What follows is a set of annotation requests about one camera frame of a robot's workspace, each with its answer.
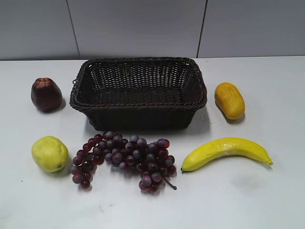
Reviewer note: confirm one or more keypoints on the purple grape bunch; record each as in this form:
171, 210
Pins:
151, 160

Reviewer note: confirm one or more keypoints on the black woven basket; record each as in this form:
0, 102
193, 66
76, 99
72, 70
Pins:
145, 93

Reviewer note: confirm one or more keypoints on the yellow banana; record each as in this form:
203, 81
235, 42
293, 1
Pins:
228, 146

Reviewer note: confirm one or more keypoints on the orange-yellow mango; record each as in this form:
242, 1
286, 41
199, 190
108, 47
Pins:
230, 101

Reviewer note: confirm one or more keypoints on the dark red apple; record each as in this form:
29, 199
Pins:
46, 95

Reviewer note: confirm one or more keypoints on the yellow-green lemon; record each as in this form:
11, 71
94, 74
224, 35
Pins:
50, 154

